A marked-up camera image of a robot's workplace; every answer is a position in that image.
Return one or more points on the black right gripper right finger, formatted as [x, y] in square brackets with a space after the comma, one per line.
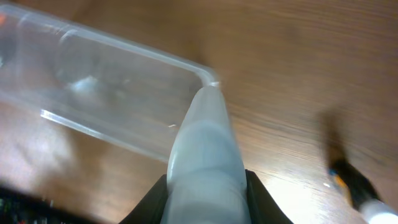
[262, 207]

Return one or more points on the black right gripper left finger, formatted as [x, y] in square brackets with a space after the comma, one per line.
[151, 207]

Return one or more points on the white squeeze bottle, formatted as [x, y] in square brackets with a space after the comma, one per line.
[206, 179]

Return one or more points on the dark bottle white cap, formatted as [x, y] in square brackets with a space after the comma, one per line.
[357, 190]

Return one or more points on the clear plastic container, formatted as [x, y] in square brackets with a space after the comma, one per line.
[110, 88]

